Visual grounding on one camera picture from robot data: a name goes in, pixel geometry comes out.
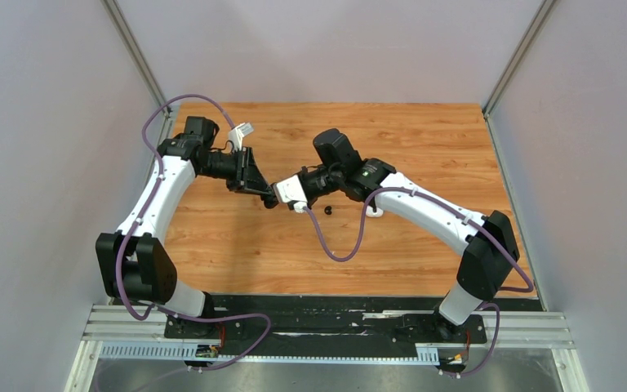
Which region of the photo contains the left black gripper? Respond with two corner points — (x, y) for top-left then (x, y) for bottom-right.
(199, 146), (273, 197)

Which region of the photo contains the black earbud charging case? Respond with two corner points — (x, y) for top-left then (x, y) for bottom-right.
(260, 194), (279, 209)

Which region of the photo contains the white earbud charging case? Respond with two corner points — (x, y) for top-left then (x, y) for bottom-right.
(365, 206), (384, 218)

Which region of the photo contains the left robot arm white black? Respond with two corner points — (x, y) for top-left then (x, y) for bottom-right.
(96, 117), (278, 337)

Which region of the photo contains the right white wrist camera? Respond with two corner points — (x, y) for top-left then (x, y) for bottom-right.
(272, 175), (309, 213)

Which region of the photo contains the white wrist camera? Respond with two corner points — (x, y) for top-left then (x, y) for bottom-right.
(272, 175), (309, 213)
(228, 122), (254, 152)

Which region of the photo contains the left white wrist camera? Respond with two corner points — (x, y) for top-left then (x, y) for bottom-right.
(228, 122), (254, 152)

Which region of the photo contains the aluminium frame rail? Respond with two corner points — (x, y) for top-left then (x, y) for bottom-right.
(65, 305), (589, 391)

